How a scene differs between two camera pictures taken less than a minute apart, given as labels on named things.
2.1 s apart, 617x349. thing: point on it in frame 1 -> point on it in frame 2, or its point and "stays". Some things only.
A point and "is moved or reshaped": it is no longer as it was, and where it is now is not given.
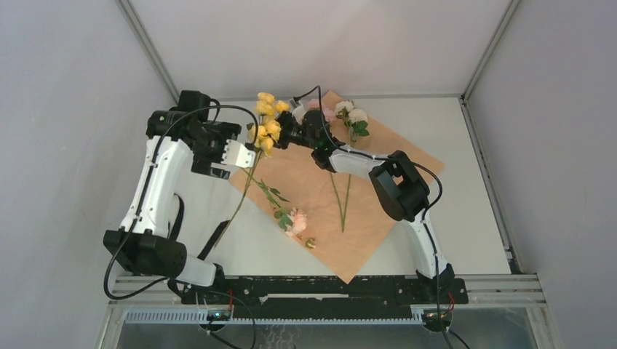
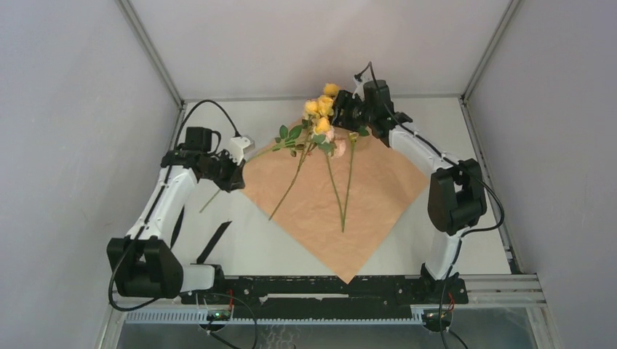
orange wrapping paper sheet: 343,216 stays
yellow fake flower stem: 262,138 -> 319,113
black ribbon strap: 208,246 stays
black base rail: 327,297 stays
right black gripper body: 293,133 -> 356,113
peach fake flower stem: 294,222 is moved or reshaped
